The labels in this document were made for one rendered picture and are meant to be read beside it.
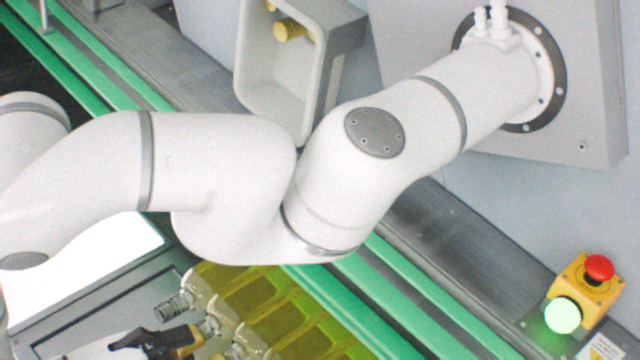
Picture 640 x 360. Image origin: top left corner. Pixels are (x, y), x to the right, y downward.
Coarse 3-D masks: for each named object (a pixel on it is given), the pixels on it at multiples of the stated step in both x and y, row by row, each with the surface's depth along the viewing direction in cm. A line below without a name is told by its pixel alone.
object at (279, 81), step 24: (240, 24) 116; (264, 24) 118; (312, 24) 104; (240, 48) 119; (264, 48) 122; (288, 48) 121; (312, 48) 117; (240, 72) 122; (264, 72) 126; (288, 72) 124; (312, 72) 108; (240, 96) 124; (264, 96) 125; (288, 96) 125; (312, 96) 110; (288, 120) 121; (312, 120) 114
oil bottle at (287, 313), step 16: (272, 304) 108; (288, 304) 108; (304, 304) 108; (256, 320) 105; (272, 320) 106; (288, 320) 106; (304, 320) 107; (240, 336) 103; (256, 336) 103; (272, 336) 104; (256, 352) 102
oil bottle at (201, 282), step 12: (204, 264) 111; (216, 264) 111; (192, 276) 109; (204, 276) 109; (216, 276) 110; (228, 276) 110; (240, 276) 111; (180, 288) 110; (192, 288) 108; (204, 288) 108; (216, 288) 109; (192, 300) 108; (204, 300) 108; (204, 312) 110
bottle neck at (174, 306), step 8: (176, 296) 108; (184, 296) 108; (160, 304) 107; (168, 304) 107; (176, 304) 107; (184, 304) 108; (160, 312) 106; (168, 312) 106; (176, 312) 107; (184, 312) 108; (160, 320) 107; (168, 320) 107
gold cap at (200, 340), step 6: (192, 324) 105; (192, 330) 104; (198, 330) 104; (198, 336) 104; (204, 336) 104; (198, 342) 104; (204, 342) 104; (180, 348) 102; (186, 348) 102; (192, 348) 103; (198, 348) 104; (174, 354) 103; (180, 354) 102; (186, 354) 103
